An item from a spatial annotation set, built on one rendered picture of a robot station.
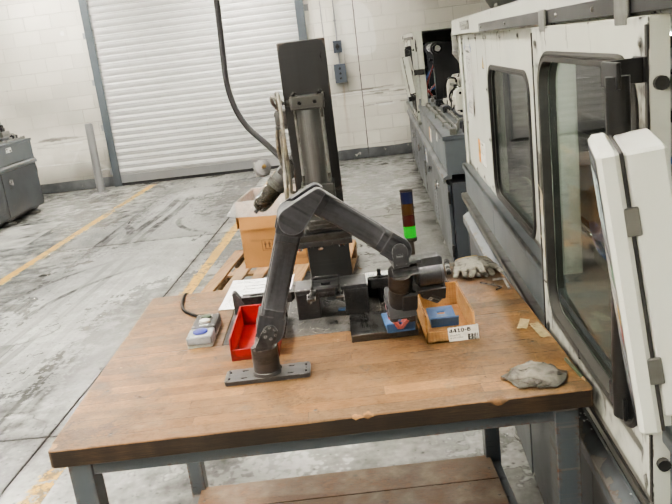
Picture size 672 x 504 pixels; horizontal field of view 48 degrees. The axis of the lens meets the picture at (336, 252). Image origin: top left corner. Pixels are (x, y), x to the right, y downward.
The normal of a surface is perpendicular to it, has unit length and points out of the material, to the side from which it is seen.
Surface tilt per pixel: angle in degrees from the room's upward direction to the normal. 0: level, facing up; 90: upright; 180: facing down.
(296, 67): 90
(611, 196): 90
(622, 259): 90
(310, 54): 90
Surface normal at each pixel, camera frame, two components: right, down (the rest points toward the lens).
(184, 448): 0.00, 0.26
